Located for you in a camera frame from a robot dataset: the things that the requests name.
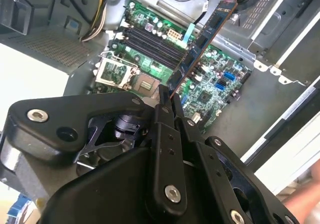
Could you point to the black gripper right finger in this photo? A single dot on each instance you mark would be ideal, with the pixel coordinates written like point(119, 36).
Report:
point(212, 164)

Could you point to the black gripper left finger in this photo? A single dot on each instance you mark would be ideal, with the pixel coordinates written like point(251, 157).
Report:
point(75, 124)

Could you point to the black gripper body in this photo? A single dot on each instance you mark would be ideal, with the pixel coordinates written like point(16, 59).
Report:
point(112, 196)

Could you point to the blue RAM stick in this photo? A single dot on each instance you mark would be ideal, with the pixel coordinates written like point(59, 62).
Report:
point(201, 47)

